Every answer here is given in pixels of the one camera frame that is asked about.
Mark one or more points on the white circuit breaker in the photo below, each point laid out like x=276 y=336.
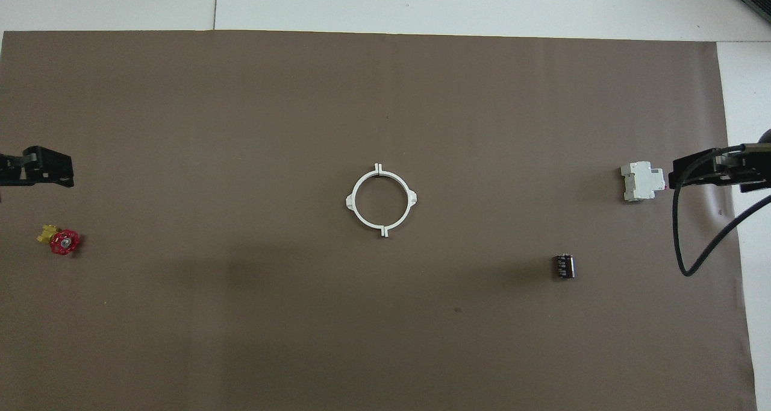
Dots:
x=641 y=182

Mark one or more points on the red handwheel yellow valve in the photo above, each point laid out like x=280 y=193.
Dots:
x=64 y=242

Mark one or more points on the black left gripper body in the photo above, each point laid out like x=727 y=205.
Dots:
x=11 y=170

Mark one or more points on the black cylindrical capacitor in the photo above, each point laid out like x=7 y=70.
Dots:
x=564 y=267

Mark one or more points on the white half pipe clamp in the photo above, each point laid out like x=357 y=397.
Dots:
x=351 y=201
x=412 y=197

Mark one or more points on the brown paper mat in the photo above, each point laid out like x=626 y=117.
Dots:
x=241 y=308

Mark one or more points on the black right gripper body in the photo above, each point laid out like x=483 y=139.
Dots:
x=753 y=170

